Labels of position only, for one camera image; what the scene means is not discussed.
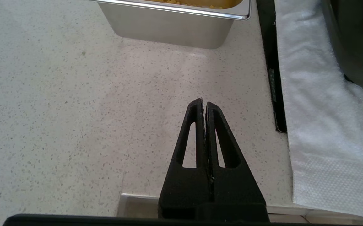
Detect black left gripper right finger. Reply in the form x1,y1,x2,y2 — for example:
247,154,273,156
205,101,268,221

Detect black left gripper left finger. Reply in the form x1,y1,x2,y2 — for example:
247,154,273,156
158,98,213,220

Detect black rice cooker body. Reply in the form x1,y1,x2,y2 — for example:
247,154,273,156
322,0,363,94

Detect white towel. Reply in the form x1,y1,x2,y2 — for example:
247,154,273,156
274,0,363,220

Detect long black strip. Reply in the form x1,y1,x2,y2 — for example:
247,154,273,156
256,0,288,133

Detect stainless steel tray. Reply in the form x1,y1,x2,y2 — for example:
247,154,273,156
89,0,252,50

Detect yellow corn kernels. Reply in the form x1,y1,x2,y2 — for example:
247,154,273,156
156,0,241,9

